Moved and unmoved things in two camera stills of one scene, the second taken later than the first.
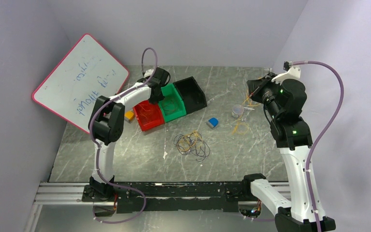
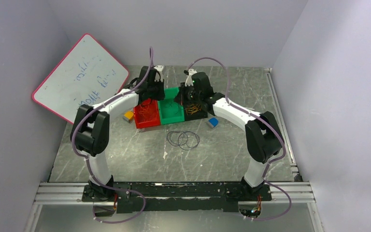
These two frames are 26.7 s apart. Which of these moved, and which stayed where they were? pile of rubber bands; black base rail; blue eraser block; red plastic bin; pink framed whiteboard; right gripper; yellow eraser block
Moved: pile of rubber bands; right gripper
Stayed: blue eraser block; yellow eraser block; pink framed whiteboard; red plastic bin; black base rail
